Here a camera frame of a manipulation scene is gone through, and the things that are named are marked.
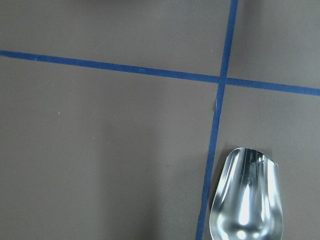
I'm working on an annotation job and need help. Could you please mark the steel ice scoop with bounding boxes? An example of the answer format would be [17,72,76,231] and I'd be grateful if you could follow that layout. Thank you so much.
[209,147,284,240]

